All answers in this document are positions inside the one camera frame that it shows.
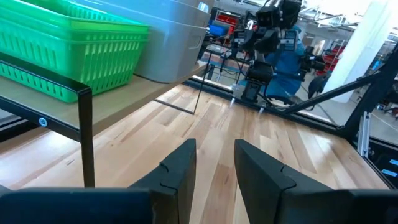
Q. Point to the pale blue sticker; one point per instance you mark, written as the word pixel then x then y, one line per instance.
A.
pixel 389 173
pixel 393 162

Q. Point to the red storage bins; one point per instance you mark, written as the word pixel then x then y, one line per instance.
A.
pixel 228 18

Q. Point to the silver aluminium bracket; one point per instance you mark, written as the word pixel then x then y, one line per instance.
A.
pixel 363 133

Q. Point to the white building column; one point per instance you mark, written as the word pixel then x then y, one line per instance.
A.
pixel 357 46

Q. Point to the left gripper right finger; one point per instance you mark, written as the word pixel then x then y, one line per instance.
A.
pixel 311 205

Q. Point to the blue storage bin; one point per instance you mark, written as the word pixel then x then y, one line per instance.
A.
pixel 217 30

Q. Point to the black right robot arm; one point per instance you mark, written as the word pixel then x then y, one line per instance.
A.
pixel 259 71

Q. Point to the wooden shelf with black frame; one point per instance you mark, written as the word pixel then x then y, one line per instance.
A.
pixel 130 93

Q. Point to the person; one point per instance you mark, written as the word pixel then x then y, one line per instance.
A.
pixel 286 74

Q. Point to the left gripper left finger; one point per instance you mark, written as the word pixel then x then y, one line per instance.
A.
pixel 93 205

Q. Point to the black aluminium rig frame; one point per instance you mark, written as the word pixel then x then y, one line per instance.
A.
pixel 368 102

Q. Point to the green slotted plastic basket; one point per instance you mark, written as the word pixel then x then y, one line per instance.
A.
pixel 93 31
pixel 77 62
pixel 46 11

